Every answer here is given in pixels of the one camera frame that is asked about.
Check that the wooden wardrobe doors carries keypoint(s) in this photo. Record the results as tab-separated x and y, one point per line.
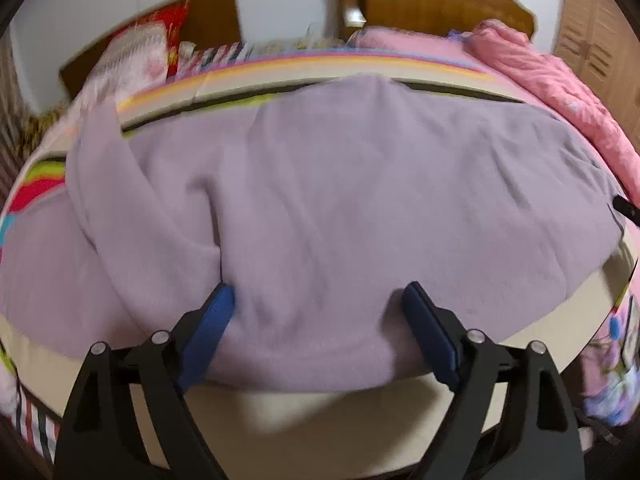
595	30

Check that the brown patterned curtain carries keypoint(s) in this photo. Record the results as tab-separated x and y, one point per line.
15	110

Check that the pink pillow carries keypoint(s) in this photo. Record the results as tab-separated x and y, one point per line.
410	42

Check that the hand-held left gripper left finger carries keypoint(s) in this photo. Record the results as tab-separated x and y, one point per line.
214	327

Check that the rainbow striped bedsheet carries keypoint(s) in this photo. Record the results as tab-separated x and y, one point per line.
300	67

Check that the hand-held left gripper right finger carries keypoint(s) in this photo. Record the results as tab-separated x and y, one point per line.
431	337

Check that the pink floral bed cover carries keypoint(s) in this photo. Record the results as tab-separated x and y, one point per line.
612	360

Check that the lilac fleece sweater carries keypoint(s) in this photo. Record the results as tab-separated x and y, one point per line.
320	210

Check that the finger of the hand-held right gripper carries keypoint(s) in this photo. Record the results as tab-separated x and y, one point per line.
627	208

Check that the striped bed skirt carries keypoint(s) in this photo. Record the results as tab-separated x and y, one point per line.
37	422

